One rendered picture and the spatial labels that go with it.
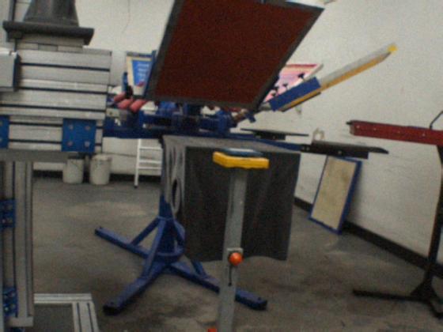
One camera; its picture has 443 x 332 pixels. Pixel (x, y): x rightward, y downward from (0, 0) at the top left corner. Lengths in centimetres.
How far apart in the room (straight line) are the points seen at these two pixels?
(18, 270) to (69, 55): 72
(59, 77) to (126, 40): 509
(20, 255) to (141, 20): 510
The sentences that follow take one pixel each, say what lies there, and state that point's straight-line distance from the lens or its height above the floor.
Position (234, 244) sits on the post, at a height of 69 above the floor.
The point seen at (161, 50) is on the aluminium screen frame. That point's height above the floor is 131.
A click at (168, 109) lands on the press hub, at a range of 284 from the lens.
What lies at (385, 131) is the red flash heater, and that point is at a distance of 256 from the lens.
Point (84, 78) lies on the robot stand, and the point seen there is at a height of 113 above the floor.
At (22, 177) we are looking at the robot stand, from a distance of 142.
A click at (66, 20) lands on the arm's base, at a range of 117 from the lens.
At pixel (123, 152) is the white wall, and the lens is 620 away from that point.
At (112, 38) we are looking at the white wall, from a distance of 621.
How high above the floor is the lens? 108
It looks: 7 degrees down
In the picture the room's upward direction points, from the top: 5 degrees clockwise
